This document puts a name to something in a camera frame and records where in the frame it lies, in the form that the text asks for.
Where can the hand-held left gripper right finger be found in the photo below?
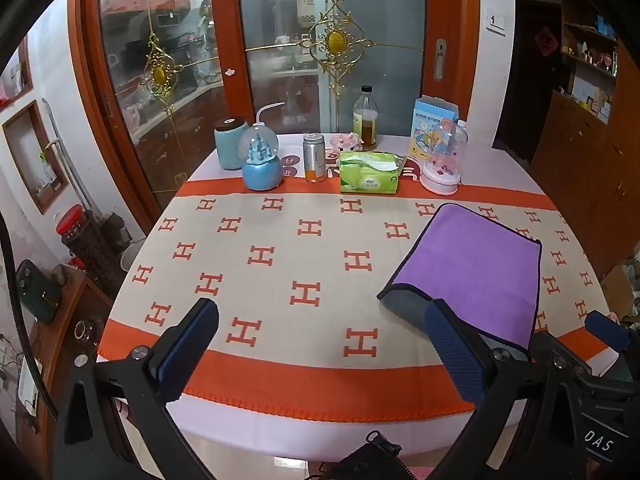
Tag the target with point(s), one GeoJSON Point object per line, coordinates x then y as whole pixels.
{"type": "Point", "coordinates": [456, 357]}

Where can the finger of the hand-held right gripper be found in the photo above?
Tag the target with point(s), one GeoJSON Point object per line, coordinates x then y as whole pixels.
{"type": "Point", "coordinates": [607, 331]}

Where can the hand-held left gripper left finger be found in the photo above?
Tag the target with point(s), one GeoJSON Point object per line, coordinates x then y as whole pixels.
{"type": "Point", "coordinates": [190, 345]}

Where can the purple towel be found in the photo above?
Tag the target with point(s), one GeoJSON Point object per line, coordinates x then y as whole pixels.
{"type": "Point", "coordinates": [467, 265]}

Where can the cardboard box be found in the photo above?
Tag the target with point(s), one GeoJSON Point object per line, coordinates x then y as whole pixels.
{"type": "Point", "coordinates": [619, 287]}

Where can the white bucket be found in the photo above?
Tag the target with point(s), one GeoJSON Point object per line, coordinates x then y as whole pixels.
{"type": "Point", "coordinates": [131, 256]}

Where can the wooden side cabinet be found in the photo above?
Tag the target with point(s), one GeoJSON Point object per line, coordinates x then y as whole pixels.
{"type": "Point", "coordinates": [65, 355]}

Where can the dark woven stand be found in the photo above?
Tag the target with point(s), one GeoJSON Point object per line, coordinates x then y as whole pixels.
{"type": "Point", "coordinates": [92, 255]}

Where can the orange patterned tablecloth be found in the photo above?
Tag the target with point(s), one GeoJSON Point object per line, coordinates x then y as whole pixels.
{"type": "Point", "coordinates": [300, 270]}

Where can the black zipper bag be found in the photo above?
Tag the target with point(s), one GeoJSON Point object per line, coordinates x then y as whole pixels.
{"type": "Point", "coordinates": [370, 462]}

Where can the white table cover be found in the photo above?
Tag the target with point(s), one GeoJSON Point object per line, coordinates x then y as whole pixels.
{"type": "Point", "coordinates": [320, 425]}

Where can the tall wooden cabinet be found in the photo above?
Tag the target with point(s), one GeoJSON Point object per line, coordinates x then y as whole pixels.
{"type": "Point", "coordinates": [585, 180]}

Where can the black handbag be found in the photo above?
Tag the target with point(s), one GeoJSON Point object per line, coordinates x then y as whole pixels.
{"type": "Point", "coordinates": [37, 287]}

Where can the red lid plastic jar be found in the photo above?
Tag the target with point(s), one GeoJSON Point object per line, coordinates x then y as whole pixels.
{"type": "Point", "coordinates": [70, 223]}

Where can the blue snow globe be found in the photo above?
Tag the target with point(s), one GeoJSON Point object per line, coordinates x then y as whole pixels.
{"type": "Point", "coordinates": [260, 160]}

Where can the pink dome music box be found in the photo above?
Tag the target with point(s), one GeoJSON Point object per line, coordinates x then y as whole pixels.
{"type": "Point", "coordinates": [442, 160]}

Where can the green tissue pack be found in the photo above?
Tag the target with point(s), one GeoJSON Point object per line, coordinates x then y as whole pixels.
{"type": "Point", "coordinates": [369, 172]}

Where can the teal jar with brown lid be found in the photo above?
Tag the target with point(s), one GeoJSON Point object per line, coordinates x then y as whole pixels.
{"type": "Point", "coordinates": [229, 142]}

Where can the silver metal can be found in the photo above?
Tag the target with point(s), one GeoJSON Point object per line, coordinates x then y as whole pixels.
{"type": "Point", "coordinates": [314, 157]}

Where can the blue cartoon carton box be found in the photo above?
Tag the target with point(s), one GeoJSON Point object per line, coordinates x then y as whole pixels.
{"type": "Point", "coordinates": [430, 130]}

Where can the narrow glass sliding door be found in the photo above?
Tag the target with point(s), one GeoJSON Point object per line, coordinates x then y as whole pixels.
{"type": "Point", "coordinates": [165, 110]}

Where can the pink pig toy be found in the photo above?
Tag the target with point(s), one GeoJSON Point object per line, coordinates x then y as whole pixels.
{"type": "Point", "coordinates": [345, 141]}

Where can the glass oil bottle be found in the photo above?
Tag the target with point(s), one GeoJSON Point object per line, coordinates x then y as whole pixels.
{"type": "Point", "coordinates": [366, 122]}

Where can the small gold door ornament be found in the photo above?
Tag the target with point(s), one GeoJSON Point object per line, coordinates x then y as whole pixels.
{"type": "Point", "coordinates": [160, 74]}

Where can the wide glass sliding door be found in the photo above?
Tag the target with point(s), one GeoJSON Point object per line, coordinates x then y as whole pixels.
{"type": "Point", "coordinates": [350, 60]}

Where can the large gold door ornament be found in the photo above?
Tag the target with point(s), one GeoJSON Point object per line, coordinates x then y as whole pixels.
{"type": "Point", "coordinates": [335, 40]}

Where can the wooden framed wall niche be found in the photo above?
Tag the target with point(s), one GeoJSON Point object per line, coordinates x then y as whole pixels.
{"type": "Point", "coordinates": [36, 156]}

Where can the wooden wall shelf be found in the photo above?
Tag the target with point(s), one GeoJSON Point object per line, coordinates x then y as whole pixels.
{"type": "Point", "coordinates": [590, 55]}

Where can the white wall switch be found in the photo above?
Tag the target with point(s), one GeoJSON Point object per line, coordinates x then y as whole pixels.
{"type": "Point", "coordinates": [495, 21]}

